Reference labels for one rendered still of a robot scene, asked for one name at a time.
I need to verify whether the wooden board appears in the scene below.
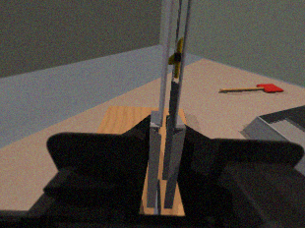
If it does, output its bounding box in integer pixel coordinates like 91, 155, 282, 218
96, 105, 188, 216

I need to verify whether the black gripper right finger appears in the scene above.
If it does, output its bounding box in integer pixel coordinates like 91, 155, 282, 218
177, 124, 305, 216

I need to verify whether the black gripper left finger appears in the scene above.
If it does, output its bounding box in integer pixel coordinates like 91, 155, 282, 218
46, 114, 151, 214

